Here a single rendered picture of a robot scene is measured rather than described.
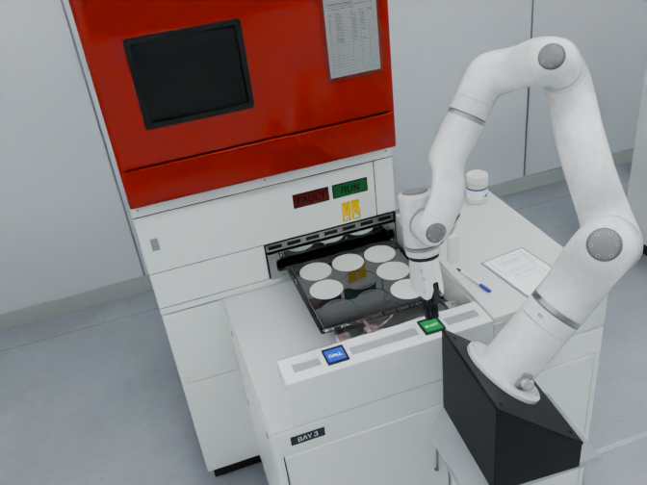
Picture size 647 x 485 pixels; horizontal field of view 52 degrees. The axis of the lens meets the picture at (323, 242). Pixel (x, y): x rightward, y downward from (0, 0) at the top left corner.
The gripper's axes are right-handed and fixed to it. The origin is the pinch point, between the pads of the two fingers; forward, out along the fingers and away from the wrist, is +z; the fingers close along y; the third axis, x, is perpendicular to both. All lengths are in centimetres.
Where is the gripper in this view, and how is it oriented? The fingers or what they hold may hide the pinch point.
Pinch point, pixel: (430, 311)
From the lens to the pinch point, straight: 169.1
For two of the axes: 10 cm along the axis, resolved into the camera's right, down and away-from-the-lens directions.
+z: 1.8, 9.2, 3.4
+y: 2.8, 2.8, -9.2
